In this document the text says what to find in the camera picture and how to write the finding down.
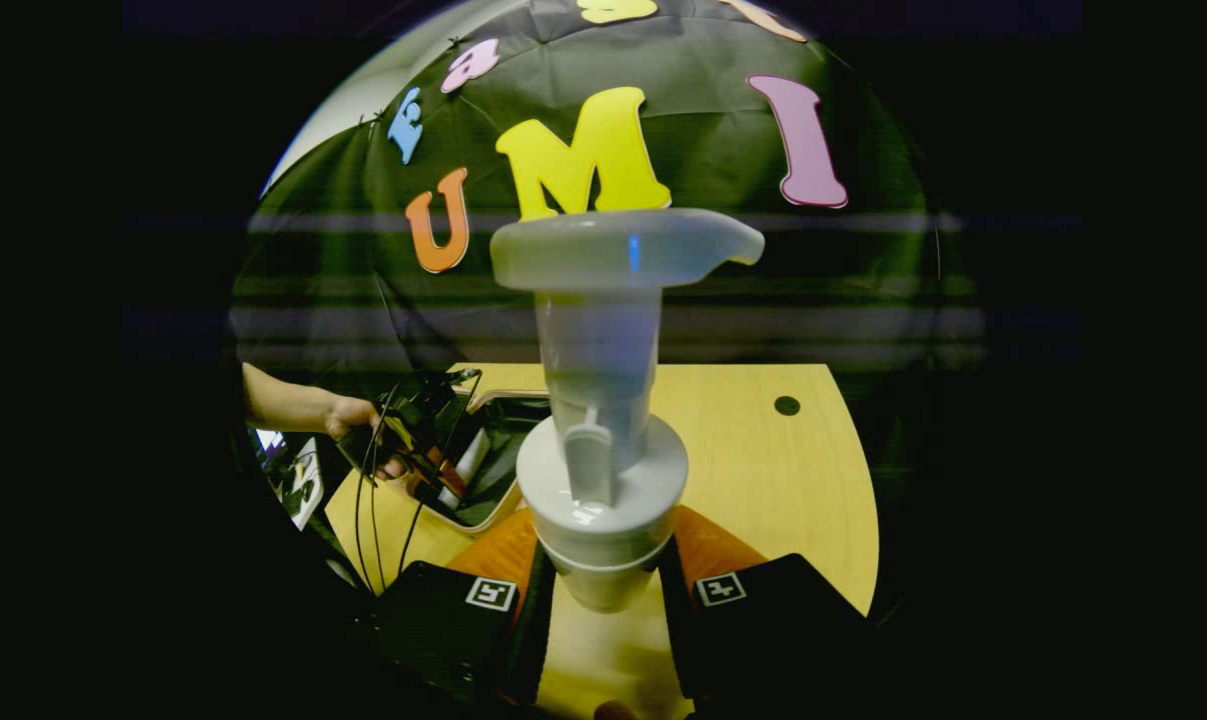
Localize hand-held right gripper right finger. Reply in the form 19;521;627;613
658;505;874;701

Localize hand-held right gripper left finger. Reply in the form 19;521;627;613
363;505;559;706

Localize pink suitcase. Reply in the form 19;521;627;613
403;385;554;536

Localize white pump bottle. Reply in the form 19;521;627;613
490;208;766;613

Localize white printed object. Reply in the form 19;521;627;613
253;430;326;533

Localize black backdrop cloth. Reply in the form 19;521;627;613
231;0;984;401

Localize black cable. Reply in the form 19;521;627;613
351;372;484;593

